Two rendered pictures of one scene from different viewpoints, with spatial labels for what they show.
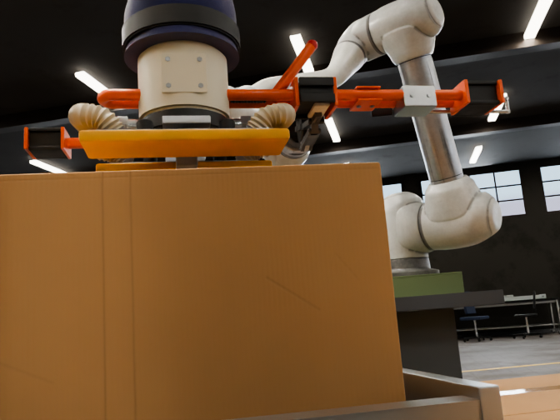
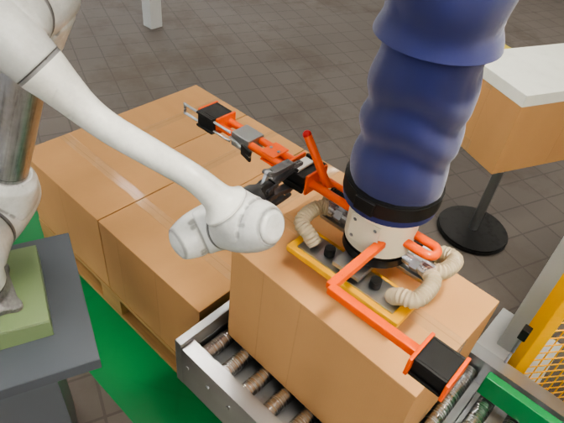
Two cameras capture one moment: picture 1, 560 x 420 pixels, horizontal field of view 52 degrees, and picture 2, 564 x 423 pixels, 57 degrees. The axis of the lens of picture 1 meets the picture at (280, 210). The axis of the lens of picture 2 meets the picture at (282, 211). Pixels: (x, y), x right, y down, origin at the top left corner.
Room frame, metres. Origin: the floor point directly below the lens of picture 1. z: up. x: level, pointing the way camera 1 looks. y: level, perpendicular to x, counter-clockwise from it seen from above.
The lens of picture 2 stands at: (1.85, 0.72, 1.96)
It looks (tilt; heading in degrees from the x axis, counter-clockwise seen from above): 41 degrees down; 228
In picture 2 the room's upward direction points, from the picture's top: 7 degrees clockwise
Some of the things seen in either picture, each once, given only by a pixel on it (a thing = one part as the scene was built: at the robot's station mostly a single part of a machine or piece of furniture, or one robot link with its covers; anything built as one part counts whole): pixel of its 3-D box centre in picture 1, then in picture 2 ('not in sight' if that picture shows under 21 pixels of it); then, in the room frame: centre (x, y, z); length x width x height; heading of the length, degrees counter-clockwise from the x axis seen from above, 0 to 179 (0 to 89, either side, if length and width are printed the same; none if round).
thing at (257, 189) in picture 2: (302, 126); (258, 195); (1.24, -0.06, 1.14); 0.09 x 0.07 x 0.08; 10
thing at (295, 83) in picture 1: (312, 98); (305, 173); (1.08, -0.08, 1.14); 0.10 x 0.08 x 0.06; 10
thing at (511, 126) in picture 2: not in sight; (529, 106); (-0.49, -0.26, 0.82); 0.60 x 0.40 x 0.40; 165
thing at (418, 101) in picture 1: (413, 101); (247, 139); (1.12, -0.29, 1.13); 0.07 x 0.07 x 0.04; 10
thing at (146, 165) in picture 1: (186, 165); (351, 269); (1.13, 0.18, 1.03); 0.34 x 0.10 x 0.05; 100
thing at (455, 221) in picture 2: not in sight; (490, 190); (-0.49, -0.26, 0.31); 0.40 x 0.40 x 0.62
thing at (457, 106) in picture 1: (475, 97); (216, 117); (1.14, -0.42, 1.14); 0.08 x 0.07 x 0.05; 100
